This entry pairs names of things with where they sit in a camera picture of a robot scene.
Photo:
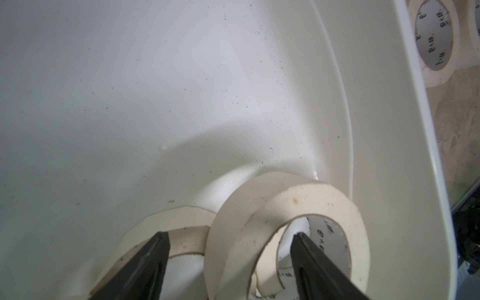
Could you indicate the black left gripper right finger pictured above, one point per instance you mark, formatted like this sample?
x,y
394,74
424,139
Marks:
x,y
317,277

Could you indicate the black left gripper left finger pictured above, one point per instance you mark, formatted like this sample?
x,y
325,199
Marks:
x,y
142,277

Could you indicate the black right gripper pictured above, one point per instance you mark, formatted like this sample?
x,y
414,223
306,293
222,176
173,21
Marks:
x,y
466,221

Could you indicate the white plastic storage box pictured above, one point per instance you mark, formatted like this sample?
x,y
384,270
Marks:
x,y
112,111

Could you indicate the cream masking tape roll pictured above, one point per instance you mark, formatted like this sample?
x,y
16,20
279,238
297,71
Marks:
x,y
244,259
436,28
188,228

